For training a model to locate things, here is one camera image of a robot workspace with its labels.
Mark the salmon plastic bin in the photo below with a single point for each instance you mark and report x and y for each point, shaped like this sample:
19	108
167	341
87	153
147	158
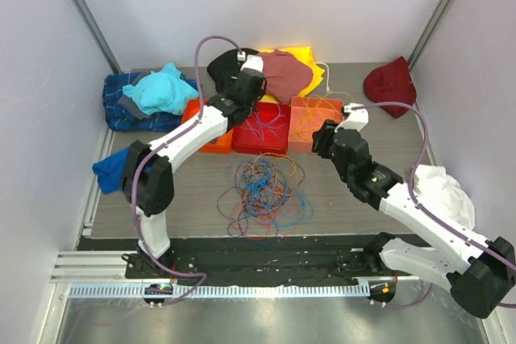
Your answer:
307	115

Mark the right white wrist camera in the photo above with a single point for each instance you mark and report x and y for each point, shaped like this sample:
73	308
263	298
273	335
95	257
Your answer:
355	117

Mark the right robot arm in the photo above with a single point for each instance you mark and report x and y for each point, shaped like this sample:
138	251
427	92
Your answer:
476	271

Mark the dark blue plaid cloth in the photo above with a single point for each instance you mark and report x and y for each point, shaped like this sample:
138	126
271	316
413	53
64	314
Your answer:
119	119

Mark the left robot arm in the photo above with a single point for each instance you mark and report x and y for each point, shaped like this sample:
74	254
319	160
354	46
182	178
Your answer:
147	180

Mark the orange plastic bin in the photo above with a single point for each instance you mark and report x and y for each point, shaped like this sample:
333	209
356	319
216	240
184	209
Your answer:
221	145

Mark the maroon cloth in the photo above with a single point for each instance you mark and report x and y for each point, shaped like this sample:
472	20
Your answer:
391	82

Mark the red plastic bin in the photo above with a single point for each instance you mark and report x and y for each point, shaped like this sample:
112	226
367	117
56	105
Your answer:
265	131

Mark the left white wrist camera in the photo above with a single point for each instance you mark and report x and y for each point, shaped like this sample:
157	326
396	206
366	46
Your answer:
249	61

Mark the black cloth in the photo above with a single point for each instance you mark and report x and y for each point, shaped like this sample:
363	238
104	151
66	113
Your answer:
225	70

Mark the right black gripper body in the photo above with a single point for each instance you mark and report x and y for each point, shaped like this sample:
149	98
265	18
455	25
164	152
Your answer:
347	174

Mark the light blue cloth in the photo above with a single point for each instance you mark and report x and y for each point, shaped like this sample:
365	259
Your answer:
165	91

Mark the white cloth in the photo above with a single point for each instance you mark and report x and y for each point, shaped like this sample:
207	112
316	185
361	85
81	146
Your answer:
443	195

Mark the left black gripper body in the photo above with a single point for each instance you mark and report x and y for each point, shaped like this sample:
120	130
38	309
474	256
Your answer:
254	105

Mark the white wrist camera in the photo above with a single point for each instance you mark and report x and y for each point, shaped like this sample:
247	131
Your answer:
249	61
355	117

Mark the dusty pink cloth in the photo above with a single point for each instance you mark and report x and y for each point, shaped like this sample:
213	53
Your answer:
285	75

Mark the slotted cable duct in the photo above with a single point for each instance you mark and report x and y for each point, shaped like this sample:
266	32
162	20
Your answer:
146	290

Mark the grey cloth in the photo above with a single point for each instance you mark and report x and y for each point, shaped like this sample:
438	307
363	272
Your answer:
131	108

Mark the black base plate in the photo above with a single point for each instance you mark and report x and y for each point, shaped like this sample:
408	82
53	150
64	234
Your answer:
282	261

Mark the yellow cloth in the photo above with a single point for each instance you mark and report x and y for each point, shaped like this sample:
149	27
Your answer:
305	55

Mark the royal blue cloth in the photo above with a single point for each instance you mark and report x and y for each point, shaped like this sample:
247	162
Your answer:
109	171

